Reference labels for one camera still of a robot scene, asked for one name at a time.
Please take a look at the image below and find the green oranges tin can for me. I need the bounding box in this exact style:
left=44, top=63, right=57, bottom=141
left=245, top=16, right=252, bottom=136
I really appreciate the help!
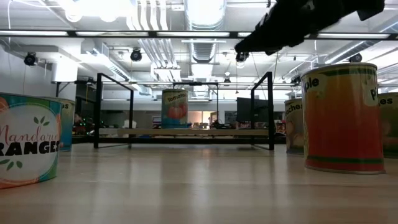
left=377, top=92, right=398, bottom=159

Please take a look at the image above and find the black background monitor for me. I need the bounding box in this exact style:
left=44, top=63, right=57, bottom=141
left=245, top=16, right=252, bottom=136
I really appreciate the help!
left=236, top=97, right=270, bottom=123

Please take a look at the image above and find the silver ceiling air duct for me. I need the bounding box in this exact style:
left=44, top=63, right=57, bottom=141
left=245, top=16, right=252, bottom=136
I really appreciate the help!
left=183, top=0, right=228, bottom=63

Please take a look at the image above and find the black frame wooden shelf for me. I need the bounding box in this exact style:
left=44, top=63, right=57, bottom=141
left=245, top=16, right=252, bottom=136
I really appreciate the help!
left=93, top=72, right=275, bottom=151

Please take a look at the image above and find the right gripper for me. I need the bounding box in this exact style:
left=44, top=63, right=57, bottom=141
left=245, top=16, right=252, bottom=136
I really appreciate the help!
left=234, top=0, right=386, bottom=56

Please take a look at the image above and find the pineapple tin can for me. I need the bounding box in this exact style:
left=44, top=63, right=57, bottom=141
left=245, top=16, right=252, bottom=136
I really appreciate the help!
left=300, top=62, right=387, bottom=175

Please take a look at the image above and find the peaches tin can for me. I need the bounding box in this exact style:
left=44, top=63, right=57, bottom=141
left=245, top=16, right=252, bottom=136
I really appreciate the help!
left=284, top=98, right=305, bottom=156

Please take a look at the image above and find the cherries tin can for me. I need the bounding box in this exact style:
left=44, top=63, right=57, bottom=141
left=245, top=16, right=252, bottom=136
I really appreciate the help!
left=45, top=96, right=76, bottom=152

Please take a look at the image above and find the distant black metal frame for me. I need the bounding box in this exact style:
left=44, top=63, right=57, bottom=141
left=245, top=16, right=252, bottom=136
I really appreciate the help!
left=172, top=81, right=220, bottom=125

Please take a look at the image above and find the black overhead frame beam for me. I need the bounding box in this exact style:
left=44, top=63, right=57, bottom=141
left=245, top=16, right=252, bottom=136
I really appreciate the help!
left=0, top=29, right=398, bottom=41

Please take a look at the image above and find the black table frame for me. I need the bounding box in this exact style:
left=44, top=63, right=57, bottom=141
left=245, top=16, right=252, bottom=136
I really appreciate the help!
left=71, top=135, right=287, bottom=145

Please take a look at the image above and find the tomato tin can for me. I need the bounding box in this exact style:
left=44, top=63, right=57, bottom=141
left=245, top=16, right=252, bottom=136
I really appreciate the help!
left=160, top=88, right=189, bottom=129

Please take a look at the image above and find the mandarin oranges tin can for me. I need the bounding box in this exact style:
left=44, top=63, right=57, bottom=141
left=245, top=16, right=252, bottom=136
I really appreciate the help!
left=0, top=92, right=63, bottom=190

